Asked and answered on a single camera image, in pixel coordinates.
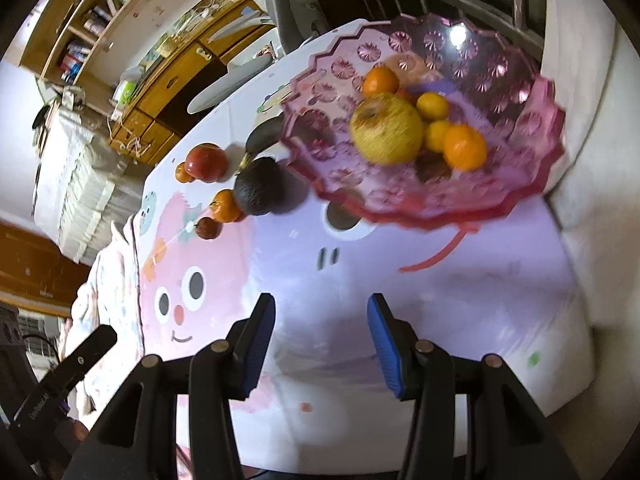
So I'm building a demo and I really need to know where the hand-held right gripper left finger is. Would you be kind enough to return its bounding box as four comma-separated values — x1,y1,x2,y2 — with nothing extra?
62,292,277,480

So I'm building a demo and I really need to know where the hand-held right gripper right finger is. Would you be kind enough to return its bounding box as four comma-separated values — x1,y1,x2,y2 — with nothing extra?
366,293,578,480

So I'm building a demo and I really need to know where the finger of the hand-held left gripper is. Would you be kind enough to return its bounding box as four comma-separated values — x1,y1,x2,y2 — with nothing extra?
47,325,118,396

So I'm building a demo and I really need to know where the small dark red fruit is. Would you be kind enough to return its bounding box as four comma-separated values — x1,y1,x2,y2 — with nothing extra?
415,152,453,184
195,216,222,241

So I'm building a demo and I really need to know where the dark avocado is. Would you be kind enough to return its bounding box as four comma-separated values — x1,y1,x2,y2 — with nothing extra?
234,156,287,216

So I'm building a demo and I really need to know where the red apple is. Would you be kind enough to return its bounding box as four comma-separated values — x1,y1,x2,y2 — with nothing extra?
184,143,229,182

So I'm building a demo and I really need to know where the small yellow citrus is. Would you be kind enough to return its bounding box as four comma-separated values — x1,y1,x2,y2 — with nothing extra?
416,91,451,122
424,120,453,154

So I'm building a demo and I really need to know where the yellow pear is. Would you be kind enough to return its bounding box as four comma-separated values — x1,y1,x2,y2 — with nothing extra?
349,92,426,166

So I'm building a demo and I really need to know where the pink plastic fruit bowl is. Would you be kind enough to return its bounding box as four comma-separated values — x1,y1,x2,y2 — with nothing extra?
279,14,567,227

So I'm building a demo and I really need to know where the pastel floral blanket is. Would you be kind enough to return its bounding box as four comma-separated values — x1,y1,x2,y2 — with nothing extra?
60,220,147,423

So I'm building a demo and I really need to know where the cartoon printed tablecloth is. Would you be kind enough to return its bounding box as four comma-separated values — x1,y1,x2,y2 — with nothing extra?
132,17,596,476

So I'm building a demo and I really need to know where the brown wooden door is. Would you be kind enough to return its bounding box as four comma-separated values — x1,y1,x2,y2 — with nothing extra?
0,220,92,318

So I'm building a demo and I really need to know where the white lace covered piano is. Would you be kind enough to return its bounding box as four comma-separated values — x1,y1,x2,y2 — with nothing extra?
32,100,151,267

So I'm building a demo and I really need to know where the grey office chair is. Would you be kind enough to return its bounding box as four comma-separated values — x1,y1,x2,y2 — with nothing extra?
187,0,351,116

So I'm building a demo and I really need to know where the green tissue pack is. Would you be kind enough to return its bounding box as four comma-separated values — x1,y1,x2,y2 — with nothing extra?
114,79,143,106

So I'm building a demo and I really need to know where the white floral curtain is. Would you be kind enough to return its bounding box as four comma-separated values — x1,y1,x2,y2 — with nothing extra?
537,0,640,413

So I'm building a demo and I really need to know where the wooden bookshelf with books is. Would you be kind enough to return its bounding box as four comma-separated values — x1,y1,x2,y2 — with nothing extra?
20,0,241,92

